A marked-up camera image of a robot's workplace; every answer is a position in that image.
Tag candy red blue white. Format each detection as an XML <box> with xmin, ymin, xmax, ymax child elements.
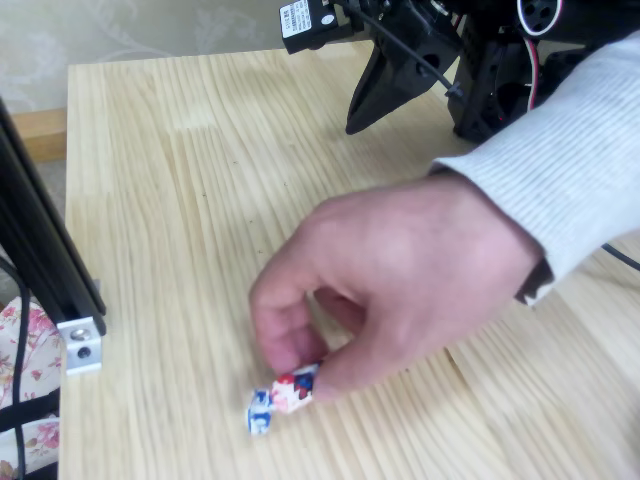
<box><xmin>245</xmin><ymin>363</ymin><xmax>321</xmax><ymax>437</ymax></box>

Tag forearm in white ribbed sleeve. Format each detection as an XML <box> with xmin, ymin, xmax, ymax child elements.
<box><xmin>429</xmin><ymin>29</ymin><xmax>640</xmax><ymax>307</ymax></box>

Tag person's bare hand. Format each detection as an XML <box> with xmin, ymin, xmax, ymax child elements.
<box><xmin>248</xmin><ymin>169</ymin><xmax>546</xmax><ymax>405</ymax></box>

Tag wooden skirting board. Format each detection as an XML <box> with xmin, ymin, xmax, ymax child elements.
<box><xmin>10</xmin><ymin>107</ymin><xmax>69</xmax><ymax>162</ymax></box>

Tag black flat bar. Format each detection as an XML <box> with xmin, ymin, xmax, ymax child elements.
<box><xmin>0</xmin><ymin>391</ymin><xmax>62</xmax><ymax>432</ymax></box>

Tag floral pattern fabric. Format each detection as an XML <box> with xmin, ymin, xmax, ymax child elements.
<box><xmin>0</xmin><ymin>294</ymin><xmax>67</xmax><ymax>476</ymax></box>

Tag black camera box with label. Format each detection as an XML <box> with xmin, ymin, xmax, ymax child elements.
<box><xmin>278</xmin><ymin>0</ymin><xmax>354</xmax><ymax>55</ymax></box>

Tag red white black servo wire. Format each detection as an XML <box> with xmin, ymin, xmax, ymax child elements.
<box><xmin>520</xmin><ymin>35</ymin><xmax>545</xmax><ymax>110</ymax></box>
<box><xmin>515</xmin><ymin>0</ymin><xmax>564</xmax><ymax>37</ymax></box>

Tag black aluminium extrusion post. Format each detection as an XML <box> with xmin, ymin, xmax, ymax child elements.
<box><xmin>0</xmin><ymin>97</ymin><xmax>108</xmax><ymax>337</ymax></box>

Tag silver corner bracket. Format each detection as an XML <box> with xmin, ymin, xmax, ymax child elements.
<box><xmin>56</xmin><ymin>315</ymin><xmax>104</xmax><ymax>377</ymax></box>

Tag thin black cable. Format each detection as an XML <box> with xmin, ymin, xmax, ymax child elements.
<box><xmin>0</xmin><ymin>254</ymin><xmax>31</xmax><ymax>480</ymax></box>

